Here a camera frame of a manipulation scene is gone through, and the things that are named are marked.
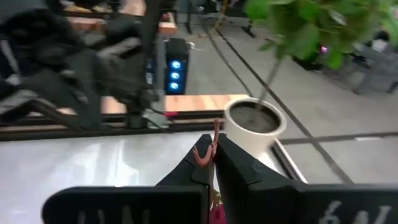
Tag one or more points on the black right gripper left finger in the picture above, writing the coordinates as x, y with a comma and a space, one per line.
199, 168

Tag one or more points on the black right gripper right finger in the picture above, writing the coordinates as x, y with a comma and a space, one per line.
248, 186

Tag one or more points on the purple grape bunch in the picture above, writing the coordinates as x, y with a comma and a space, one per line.
205, 160

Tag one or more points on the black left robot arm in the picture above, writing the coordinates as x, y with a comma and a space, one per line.
46, 46

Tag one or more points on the white cylindrical plant pot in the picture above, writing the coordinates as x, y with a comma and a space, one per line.
245, 140

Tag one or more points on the black computer tower blue lights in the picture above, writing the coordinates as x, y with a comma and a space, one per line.
175, 53

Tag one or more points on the green leafy potted plant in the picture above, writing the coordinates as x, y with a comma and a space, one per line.
311, 25

